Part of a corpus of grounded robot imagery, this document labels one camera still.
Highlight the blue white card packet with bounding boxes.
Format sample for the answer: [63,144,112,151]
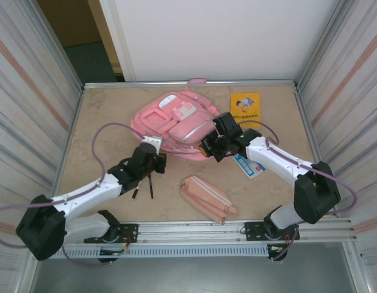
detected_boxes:
[232,153,265,180]

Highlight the pink school backpack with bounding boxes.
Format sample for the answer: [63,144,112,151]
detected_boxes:
[130,78,220,162]

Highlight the yellow cartoon paperback book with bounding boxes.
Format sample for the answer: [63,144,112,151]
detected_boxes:
[230,92,263,129]

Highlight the pink striped pencil case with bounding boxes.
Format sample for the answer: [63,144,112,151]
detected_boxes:
[179,175,239,226]

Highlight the small circuit board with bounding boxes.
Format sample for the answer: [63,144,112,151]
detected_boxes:
[99,247,130,256]

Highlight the corrugated side panel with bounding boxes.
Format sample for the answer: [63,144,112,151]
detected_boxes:
[295,0,377,293]
[0,0,85,293]

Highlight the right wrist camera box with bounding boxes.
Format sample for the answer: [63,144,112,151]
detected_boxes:
[213,112,242,138]

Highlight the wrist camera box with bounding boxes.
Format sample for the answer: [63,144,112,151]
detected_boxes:
[142,136,163,153]
[213,112,242,138]

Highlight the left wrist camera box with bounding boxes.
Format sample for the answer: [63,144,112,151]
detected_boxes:
[142,136,163,153]

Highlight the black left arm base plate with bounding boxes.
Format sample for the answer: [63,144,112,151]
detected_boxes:
[84,223,139,244]

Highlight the aluminium table edge rail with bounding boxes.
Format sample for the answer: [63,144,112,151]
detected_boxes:
[83,79,299,91]

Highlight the aluminium mounting rail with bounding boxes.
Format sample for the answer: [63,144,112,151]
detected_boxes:
[29,218,359,245]

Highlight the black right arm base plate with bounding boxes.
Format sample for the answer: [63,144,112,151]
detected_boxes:
[243,222,300,242]

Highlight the grey slotted cable duct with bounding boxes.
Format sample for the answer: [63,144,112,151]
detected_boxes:
[38,244,270,259]

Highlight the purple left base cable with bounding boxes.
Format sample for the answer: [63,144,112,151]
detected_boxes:
[62,243,116,267]

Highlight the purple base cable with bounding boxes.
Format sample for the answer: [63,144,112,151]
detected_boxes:
[272,225,301,262]
[62,243,116,267]

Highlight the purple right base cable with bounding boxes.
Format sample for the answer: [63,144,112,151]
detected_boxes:
[272,225,301,262]

